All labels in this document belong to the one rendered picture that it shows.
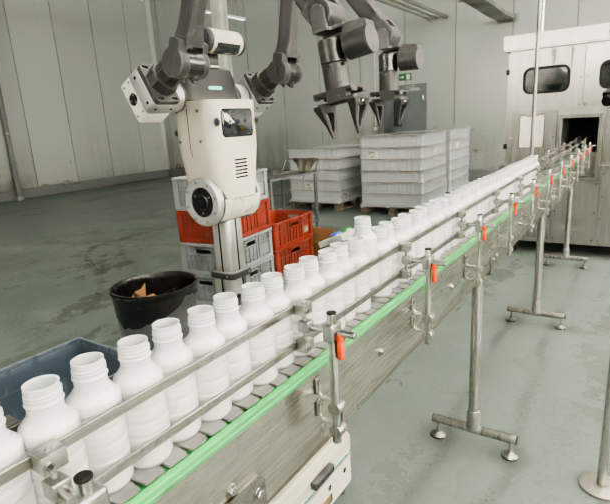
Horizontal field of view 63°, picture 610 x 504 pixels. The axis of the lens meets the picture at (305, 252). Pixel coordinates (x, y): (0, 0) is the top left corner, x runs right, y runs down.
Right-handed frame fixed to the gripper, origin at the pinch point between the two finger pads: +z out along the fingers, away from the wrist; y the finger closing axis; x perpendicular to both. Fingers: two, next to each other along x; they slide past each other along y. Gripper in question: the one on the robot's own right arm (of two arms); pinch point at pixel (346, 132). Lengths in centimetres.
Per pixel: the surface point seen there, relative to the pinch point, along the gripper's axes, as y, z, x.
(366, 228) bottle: 1.6, 21.5, -1.3
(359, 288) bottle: 1.1, 33.4, -8.1
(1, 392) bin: -60, 40, -57
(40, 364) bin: -60, 37, -48
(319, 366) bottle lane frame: 3, 41, -30
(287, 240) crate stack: -192, 57, 223
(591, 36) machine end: 20, -63, 431
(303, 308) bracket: 5.2, 29.0, -34.5
